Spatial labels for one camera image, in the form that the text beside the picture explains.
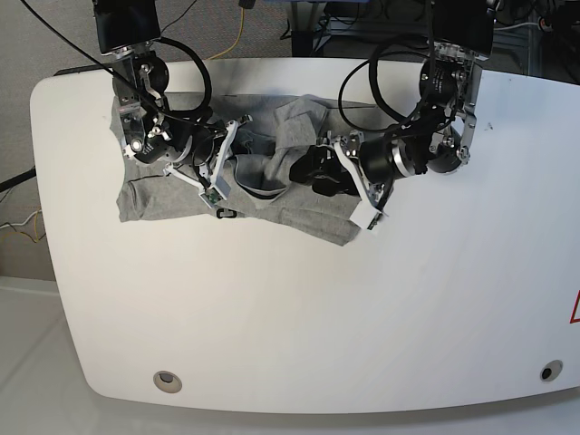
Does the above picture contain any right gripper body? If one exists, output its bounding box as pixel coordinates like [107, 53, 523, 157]
[163, 115, 253, 189]

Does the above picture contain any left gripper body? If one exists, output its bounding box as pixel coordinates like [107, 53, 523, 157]
[316, 130, 395, 211]

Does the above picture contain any grey T-shirt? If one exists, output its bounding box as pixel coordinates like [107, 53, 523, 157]
[117, 94, 360, 246]

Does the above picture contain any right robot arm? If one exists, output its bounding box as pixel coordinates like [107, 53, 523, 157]
[92, 1, 252, 192]

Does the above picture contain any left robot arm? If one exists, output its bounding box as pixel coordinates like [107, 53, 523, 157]
[289, 1, 498, 210]

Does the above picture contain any black table leg base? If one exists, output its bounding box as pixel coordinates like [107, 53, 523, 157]
[291, 30, 316, 58]

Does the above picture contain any left table grommet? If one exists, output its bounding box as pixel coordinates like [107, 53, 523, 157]
[153, 371, 182, 394]

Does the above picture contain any table grommet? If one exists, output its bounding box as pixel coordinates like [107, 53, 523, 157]
[153, 371, 182, 394]
[540, 360, 563, 382]

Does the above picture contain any right table grommet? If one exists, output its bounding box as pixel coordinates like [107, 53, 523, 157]
[540, 360, 563, 382]

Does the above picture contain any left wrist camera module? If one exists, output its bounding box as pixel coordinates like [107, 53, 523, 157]
[198, 179, 231, 209]

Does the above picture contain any yellow cable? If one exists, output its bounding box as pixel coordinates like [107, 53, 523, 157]
[207, 6, 247, 62]

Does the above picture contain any white cable on floor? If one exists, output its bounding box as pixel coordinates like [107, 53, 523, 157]
[0, 208, 43, 228]

